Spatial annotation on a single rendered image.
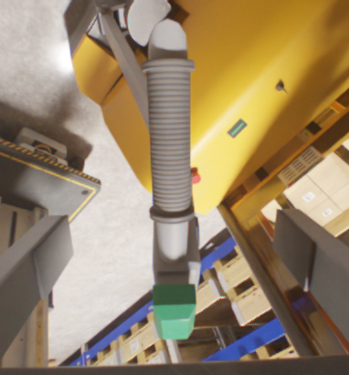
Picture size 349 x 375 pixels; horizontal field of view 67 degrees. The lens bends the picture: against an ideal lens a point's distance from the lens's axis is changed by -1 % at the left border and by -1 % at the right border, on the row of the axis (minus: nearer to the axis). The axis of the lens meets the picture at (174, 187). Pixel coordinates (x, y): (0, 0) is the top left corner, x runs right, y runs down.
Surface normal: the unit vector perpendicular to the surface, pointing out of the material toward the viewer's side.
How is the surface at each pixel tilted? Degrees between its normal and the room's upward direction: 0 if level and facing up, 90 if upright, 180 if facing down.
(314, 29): 14
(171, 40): 23
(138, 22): 0
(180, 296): 90
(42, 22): 0
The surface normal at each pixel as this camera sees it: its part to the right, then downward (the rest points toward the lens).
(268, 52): -0.28, 0.27
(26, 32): 0.31, 0.69
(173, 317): 0.02, 0.03
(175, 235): 0.29, 0.29
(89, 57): 0.03, 0.53
